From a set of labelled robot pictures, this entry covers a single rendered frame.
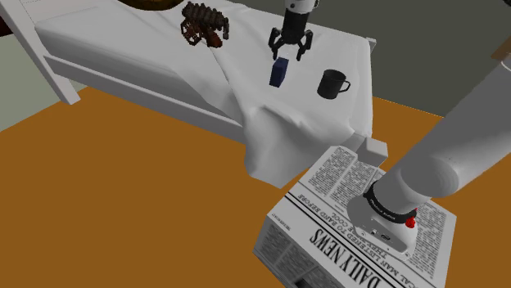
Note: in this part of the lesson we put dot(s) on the dark brown round object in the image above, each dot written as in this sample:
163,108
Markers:
149,4

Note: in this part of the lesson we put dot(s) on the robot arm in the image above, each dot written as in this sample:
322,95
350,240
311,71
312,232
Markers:
459,139

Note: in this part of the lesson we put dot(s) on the newspaper patterned robot stand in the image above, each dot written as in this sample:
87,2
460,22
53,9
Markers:
331,175

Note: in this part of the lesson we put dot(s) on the brown robot toy figure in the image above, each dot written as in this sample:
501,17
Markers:
203,22

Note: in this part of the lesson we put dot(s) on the white bed with sheet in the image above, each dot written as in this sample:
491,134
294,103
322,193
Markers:
119,48

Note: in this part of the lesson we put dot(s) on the black mug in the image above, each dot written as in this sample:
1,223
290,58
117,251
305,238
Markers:
330,84

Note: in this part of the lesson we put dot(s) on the dark blue box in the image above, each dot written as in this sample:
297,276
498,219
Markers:
279,72

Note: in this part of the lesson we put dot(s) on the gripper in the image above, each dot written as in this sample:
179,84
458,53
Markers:
294,28

